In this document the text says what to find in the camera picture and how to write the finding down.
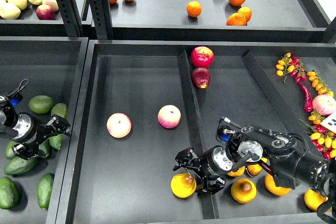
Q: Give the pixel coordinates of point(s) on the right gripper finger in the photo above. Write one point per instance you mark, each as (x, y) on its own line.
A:
(188, 159)
(210, 185)

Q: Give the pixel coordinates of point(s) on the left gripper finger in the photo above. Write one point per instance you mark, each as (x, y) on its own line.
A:
(26, 151)
(57, 125)

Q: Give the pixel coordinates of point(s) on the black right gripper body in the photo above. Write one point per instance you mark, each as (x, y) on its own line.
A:
(213, 163)

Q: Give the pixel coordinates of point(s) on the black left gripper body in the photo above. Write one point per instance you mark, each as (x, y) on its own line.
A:
(31, 133)

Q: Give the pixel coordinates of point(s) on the yellow pear with stem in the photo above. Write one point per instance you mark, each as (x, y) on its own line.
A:
(183, 185)

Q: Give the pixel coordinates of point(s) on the dark green avocado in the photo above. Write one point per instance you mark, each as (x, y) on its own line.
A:
(9, 193)

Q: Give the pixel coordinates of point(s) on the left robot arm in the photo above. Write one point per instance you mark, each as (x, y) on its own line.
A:
(9, 116)

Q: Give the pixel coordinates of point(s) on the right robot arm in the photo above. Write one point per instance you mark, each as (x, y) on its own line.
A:
(248, 145)

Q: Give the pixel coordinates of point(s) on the green avocado upper right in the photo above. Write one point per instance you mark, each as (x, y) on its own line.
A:
(60, 109)

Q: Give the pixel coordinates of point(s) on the green avocado lower left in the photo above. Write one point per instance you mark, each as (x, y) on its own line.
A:
(19, 166)

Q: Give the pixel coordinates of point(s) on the green avocado middle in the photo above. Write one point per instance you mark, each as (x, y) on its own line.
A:
(44, 150)

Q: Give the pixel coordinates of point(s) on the yellow pear brown top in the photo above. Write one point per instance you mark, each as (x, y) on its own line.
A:
(237, 173)

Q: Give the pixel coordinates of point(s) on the green avocado top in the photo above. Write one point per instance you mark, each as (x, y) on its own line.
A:
(41, 104)

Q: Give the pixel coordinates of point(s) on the tall yellow pear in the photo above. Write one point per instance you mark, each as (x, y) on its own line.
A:
(255, 169)

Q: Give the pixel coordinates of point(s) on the green avocado bottom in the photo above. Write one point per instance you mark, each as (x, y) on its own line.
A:
(44, 190)

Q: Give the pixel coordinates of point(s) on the yellow pear with twig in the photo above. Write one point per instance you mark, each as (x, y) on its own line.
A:
(276, 190)

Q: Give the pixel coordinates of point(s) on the yellow pear far right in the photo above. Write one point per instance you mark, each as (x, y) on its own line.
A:
(313, 199)

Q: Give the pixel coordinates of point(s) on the black bin divider left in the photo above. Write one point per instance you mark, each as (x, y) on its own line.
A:
(193, 116)

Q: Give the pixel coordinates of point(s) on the black bin divider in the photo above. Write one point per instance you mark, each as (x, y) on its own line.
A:
(193, 116)
(265, 77)

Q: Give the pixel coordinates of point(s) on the pink apple centre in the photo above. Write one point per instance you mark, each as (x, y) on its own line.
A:
(169, 116)

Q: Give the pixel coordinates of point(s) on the pink apple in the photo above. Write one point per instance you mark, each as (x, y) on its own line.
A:
(119, 125)
(169, 116)

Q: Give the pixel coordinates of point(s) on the black left bin tray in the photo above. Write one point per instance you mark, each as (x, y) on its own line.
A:
(53, 66)

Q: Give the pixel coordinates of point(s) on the black bin tray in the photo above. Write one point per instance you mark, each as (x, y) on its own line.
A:
(127, 180)
(53, 66)

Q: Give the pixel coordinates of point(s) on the pink apple left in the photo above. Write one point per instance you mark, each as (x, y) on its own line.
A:
(119, 125)

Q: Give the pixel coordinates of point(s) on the black centre bin tray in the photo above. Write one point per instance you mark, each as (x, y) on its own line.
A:
(127, 180)

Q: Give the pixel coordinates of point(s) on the dark red apple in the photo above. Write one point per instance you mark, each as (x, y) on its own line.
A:
(201, 77)

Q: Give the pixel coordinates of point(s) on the bright red apple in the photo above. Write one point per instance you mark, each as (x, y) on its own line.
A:
(202, 57)

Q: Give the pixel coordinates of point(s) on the black upper left shelf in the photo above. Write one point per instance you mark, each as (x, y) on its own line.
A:
(29, 25)

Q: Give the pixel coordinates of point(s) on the red chili pepper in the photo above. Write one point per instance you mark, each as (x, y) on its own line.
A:
(308, 107)

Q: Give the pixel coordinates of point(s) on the mixed cherry tomatoes lower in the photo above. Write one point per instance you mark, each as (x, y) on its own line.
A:
(322, 138)

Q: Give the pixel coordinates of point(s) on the black bin divider right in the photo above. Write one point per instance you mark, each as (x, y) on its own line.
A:
(265, 77)

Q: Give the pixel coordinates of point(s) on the red apple on shelf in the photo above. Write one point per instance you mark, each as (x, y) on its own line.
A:
(45, 12)

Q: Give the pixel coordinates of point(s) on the orange cherry tomato bunch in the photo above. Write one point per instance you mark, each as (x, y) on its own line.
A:
(284, 67)

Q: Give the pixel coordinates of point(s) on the white marker tag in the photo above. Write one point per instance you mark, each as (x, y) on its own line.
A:
(330, 122)

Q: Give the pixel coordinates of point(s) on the pink apple right bin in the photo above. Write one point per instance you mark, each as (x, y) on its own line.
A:
(324, 104)

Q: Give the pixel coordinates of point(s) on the red cherry tomato bunch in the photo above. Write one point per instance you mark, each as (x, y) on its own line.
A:
(298, 70)

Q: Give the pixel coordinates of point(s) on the pale yellow apple front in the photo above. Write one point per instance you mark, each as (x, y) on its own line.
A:
(9, 11)

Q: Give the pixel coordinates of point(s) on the pink peach on shelf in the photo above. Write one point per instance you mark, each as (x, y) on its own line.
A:
(52, 3)

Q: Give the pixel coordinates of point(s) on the green avocado by wall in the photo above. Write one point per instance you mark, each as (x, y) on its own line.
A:
(56, 141)

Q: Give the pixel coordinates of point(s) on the perforated shelf post left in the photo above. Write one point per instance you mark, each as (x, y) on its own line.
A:
(70, 17)

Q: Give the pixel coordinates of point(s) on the perforated shelf post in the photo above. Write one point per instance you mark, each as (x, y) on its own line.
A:
(70, 17)
(101, 15)

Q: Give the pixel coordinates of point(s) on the perforated shelf post right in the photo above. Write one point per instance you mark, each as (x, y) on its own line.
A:
(101, 15)

